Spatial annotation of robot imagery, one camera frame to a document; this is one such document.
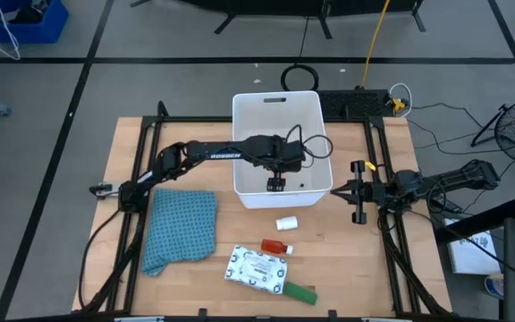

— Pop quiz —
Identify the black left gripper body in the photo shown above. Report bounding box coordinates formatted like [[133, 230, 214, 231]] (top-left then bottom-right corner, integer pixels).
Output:
[[250, 134, 288, 180]]

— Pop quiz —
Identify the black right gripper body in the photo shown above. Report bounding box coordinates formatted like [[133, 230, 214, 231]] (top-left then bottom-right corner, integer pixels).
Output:
[[350, 159, 396, 225]]

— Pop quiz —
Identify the white pill bottle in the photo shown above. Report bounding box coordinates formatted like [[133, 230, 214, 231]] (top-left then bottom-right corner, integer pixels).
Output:
[[274, 215, 300, 232]]

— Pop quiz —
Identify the red liquid bottle white cap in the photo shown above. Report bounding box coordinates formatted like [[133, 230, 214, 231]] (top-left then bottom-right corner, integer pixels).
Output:
[[260, 237, 295, 257]]

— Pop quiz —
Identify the white printed plastic package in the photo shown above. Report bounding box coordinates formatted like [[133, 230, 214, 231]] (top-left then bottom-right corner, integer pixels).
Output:
[[223, 243, 290, 296]]

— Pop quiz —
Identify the white perforated plastic basket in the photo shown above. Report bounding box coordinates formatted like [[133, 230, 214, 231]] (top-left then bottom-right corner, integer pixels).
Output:
[[231, 89, 335, 210]]

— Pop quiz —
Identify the blue plastic bin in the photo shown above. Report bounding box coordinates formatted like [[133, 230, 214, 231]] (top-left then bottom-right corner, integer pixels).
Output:
[[0, 0, 71, 46]]

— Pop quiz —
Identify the blue patterned folded cloth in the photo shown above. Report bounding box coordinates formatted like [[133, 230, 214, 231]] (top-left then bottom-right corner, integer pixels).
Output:
[[140, 187, 220, 278]]

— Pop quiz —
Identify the white paper sheet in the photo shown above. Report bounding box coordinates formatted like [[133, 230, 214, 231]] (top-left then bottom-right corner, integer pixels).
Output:
[[444, 217, 502, 275]]

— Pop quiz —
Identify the black partition screen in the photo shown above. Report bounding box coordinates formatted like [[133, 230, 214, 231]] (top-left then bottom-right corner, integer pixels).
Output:
[[129, 0, 428, 41]]

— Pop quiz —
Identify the black floor fan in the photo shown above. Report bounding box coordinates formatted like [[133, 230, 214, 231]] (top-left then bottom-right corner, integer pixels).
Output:
[[470, 92, 515, 164]]

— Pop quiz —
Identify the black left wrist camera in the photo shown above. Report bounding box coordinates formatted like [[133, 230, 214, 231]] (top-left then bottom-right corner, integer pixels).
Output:
[[283, 140, 308, 173]]

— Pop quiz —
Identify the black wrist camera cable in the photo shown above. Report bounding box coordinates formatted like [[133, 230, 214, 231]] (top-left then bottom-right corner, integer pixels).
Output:
[[285, 123, 334, 170]]

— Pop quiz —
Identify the black coiled cable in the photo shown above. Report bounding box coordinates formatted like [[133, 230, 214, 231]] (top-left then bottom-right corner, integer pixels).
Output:
[[280, 15, 321, 93]]

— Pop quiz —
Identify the black floor cable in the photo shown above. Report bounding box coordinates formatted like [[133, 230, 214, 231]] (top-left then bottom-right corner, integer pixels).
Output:
[[405, 101, 511, 157]]

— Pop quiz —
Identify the black metal table frame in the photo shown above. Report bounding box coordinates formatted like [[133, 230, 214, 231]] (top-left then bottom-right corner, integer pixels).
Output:
[[77, 100, 453, 317]]

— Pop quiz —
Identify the white cable with yellow plug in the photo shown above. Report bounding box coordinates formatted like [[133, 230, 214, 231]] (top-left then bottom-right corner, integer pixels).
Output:
[[388, 81, 414, 119]]

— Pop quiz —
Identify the yellow hanging cable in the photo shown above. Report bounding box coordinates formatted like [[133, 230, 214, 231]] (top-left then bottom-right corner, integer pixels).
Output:
[[359, 0, 393, 89]]

